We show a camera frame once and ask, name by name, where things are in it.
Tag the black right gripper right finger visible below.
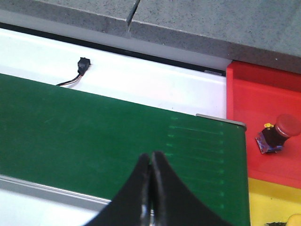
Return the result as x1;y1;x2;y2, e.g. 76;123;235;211
151;151;230;226

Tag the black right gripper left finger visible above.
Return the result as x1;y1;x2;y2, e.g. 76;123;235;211
86;153;151;226

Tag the red mushroom push button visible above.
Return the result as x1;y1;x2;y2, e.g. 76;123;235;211
255;114;301;154

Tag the yellow mushroom push button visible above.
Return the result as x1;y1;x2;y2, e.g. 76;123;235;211
264;214;301;226

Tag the green conveyor belt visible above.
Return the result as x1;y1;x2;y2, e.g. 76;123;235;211
0;74;250;226

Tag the yellow plastic tray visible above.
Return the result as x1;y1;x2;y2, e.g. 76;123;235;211
248;178;301;226

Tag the red plastic tray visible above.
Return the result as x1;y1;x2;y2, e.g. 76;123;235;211
226;61;301;188

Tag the grey stone counter slab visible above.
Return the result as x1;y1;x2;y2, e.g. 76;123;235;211
130;0;301;73
0;0;139;36

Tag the aluminium conveyor frame rail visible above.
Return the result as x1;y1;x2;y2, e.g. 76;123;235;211
0;175;111;211

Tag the black connector with cable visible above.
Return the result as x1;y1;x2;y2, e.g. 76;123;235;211
57;57;91;86

